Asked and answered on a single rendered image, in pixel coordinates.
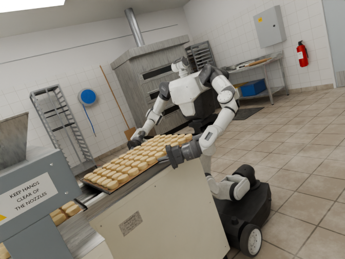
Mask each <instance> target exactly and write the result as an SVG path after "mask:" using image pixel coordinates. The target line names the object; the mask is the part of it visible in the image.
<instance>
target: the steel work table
mask: <svg viewBox="0 0 345 259"><path fill-rule="evenodd" d="M282 57H283V54H282V50H281V51H278V52H274V53H271V54H268V55H264V56H262V57H258V58H255V59H252V60H253V61H255V62H256V61H259V60H262V59H265V58H266V59H268V58H273V59H270V60H268V61H266V62H263V63H260V64H256V65H253V66H250V67H246V68H242V69H238V70H237V69H235V70H231V69H230V68H229V66H228V67H226V70H227V71H228V72H229V75H230V74H233V73H237V72H241V71H245V70H249V69H252V68H256V67H260V66H262V68H263V73H264V77H265V81H266V85H267V88H266V89H265V90H264V91H262V92H260V93H258V94H257V95H253V96H246V97H243V96H241V97H239V98H238V99H245V98H253V97H261V96H269V97H270V101H271V105H274V101H273V97H272V94H273V93H275V92H277V91H278V90H280V89H282V88H284V87H285V90H286V94H287V96H288V95H289V90H288V85H287V82H286V78H285V73H284V69H283V64H282V59H281V58H282ZM277 59H279V63H280V67H281V72H282V76H283V81H284V86H279V87H272V88H270V84H269V80H268V77H267V73H266V69H265V65H266V64H268V63H271V62H273V61H275V60H277ZM252 60H248V61H245V62H242V63H240V64H243V63H246V62H249V61H252ZM240 64H239V65H240Z"/></svg>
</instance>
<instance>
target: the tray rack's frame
mask: <svg viewBox="0 0 345 259"><path fill-rule="evenodd" d="M57 86H58V87H59V90H60V91H61V94H62V95H63V98H64V100H65V103H66V104H67V107H68V109H69V111H70V113H71V115H72V117H73V120H74V122H75V124H76V126H77V128H78V130H79V132H80V135H81V137H82V139H83V141H84V143H85V145H86V147H87V150H88V152H89V154H90V156H91V159H92V160H93V162H91V161H89V160H87V161H84V162H81V159H80V157H79V155H78V153H77V151H76V149H75V147H74V145H73V143H72V141H71V139H70V137H69V135H68V132H67V130H66V128H65V126H64V124H63V122H62V120H61V118H60V116H59V114H58V111H57V110H56V107H55V105H54V103H53V101H52V99H51V97H50V94H49V92H51V91H54V90H55V89H56V87H57ZM45 93H47V95H48V97H49V99H50V101H51V103H52V105H53V107H54V109H55V111H56V114H57V116H58V118H59V120H60V122H61V124H62V126H63V128H64V130H65V132H66V134H67V136H68V138H69V140H70V143H71V145H72V147H73V149H74V151H75V153H76V155H77V157H78V159H79V161H80V164H78V165H76V166H74V167H72V168H70V169H72V170H73V171H72V173H73V175H74V177H75V176H76V175H78V174H79V173H81V172H83V171H85V170H87V169H89V168H91V167H93V166H94V168H95V165H96V166H97V164H96V163H95V160H94V158H93V156H92V154H91V152H90V150H89V147H88V145H87V143H86V141H85V139H84V137H83V135H82V132H81V130H80V128H79V126H78V124H77V122H76V120H75V117H74V115H73V113H72V111H71V109H70V107H69V104H68V102H67V100H66V98H65V96H64V94H63V92H62V89H61V87H60V85H59V84H56V85H52V86H48V87H45V88H41V89H38V90H34V91H31V92H30V95H29V97H30V98H31V97H32V96H33V98H34V100H35V102H36V104H37V106H38V108H39V110H40V112H41V114H42V116H43V118H44V120H45V122H46V124H47V126H48V128H49V130H50V132H51V134H52V136H53V138H54V140H55V142H56V144H57V146H58V148H59V150H61V148H60V146H59V144H58V142H57V140H56V138H55V136H54V134H53V132H52V130H51V128H50V126H49V124H48V122H47V120H46V118H45V116H44V114H43V112H42V109H41V107H40V105H39V103H38V101H37V99H36V97H35V96H38V95H41V94H45ZM34 94H36V95H34ZM68 165H69V164H68ZM69 167H70V166H69Z"/></svg>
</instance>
